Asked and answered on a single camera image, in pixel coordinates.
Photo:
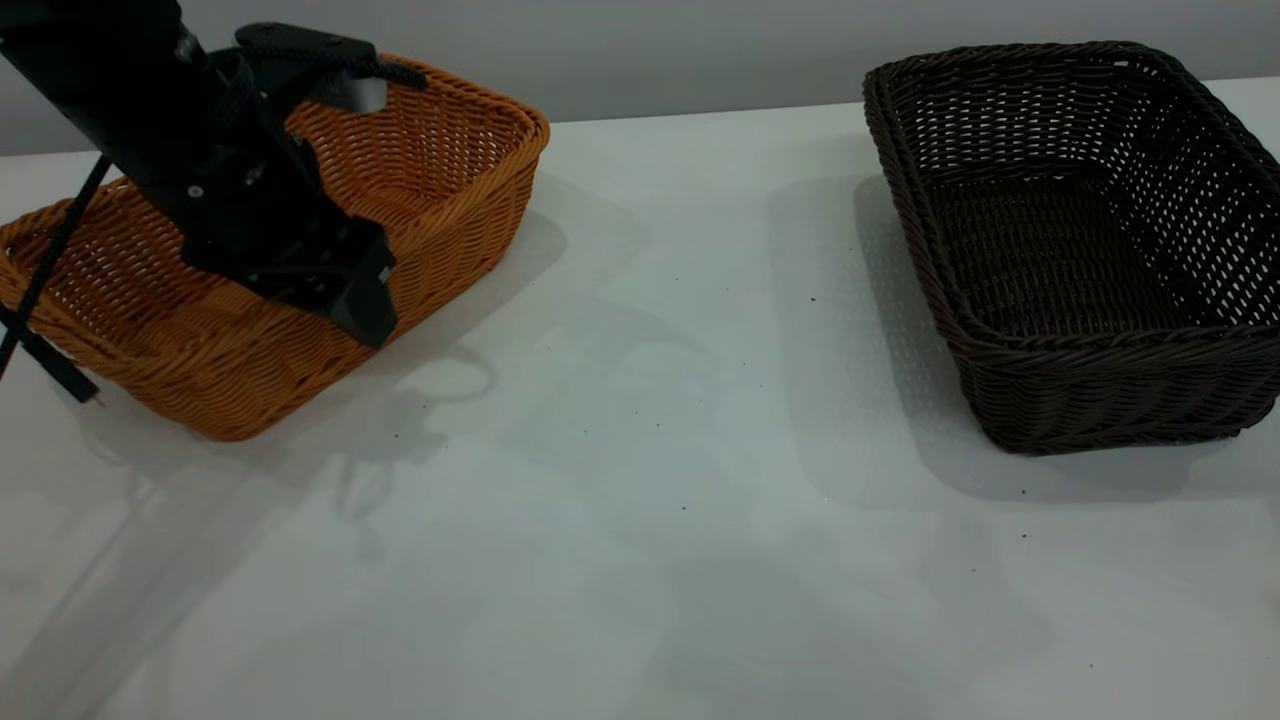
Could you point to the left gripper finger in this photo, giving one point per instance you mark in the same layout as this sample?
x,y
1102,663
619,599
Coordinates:
x,y
370,315

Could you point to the dark brown wicker basket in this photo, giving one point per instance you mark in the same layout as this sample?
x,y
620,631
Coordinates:
x,y
1050,250

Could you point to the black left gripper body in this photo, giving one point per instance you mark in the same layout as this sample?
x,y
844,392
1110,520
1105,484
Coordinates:
x,y
250,210

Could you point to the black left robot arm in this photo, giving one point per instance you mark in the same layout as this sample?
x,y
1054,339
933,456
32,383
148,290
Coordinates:
x,y
90,60

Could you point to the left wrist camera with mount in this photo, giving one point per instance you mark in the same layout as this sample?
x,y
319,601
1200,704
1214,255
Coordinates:
x,y
300,45

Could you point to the light brown wicker basket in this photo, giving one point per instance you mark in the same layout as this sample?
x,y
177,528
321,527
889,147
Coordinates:
x,y
450,180

